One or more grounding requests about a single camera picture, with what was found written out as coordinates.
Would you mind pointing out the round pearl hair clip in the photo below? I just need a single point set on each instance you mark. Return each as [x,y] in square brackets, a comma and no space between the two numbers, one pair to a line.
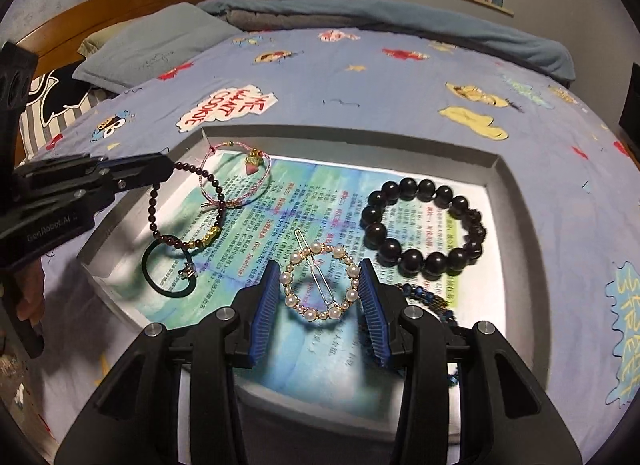
[287,277]

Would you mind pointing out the printed paper sheet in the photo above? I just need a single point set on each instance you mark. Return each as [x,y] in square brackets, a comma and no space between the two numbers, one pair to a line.
[300,215]

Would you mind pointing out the black monitor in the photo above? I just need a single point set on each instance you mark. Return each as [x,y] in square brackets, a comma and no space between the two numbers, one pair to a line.
[631,100]

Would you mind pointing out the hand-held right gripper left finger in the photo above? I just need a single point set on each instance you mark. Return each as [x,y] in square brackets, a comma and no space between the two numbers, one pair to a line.
[262,310]

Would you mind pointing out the beige pillow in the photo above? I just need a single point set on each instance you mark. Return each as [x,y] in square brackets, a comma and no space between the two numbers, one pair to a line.
[95,42]

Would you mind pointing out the grey-blue pillow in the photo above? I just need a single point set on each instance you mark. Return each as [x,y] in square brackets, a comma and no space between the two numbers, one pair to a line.
[150,47]

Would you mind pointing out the person's left hand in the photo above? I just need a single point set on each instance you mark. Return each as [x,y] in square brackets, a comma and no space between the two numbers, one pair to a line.
[27,295]

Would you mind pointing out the grey cardboard box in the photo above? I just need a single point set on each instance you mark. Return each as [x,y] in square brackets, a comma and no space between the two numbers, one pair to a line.
[505,225]

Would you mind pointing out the blue blanket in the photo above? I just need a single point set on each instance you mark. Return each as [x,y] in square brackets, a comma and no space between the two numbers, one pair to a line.
[400,20]

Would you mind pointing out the wooden headboard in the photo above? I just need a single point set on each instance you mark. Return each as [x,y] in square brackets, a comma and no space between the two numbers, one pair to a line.
[120,5]

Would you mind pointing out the black white patterned pillow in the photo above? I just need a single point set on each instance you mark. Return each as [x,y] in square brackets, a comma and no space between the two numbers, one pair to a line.
[45,110]

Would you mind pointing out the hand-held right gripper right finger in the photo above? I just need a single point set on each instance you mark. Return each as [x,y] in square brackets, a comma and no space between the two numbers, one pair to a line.
[372,310]

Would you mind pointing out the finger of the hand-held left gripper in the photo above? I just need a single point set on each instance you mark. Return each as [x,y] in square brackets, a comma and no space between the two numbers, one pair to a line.
[145,162]
[140,182]

